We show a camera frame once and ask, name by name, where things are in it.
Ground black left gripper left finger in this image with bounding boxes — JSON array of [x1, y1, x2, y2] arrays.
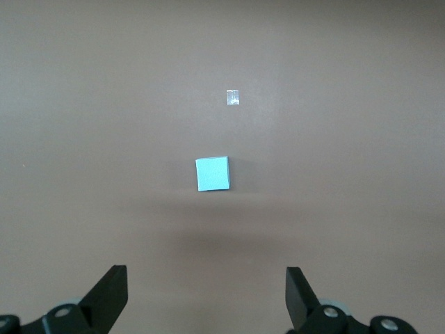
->
[[0, 264, 129, 334]]

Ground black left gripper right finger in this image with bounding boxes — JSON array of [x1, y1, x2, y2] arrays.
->
[[286, 267, 416, 334]]

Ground light blue foam block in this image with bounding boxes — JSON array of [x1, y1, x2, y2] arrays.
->
[[195, 156, 231, 193]]

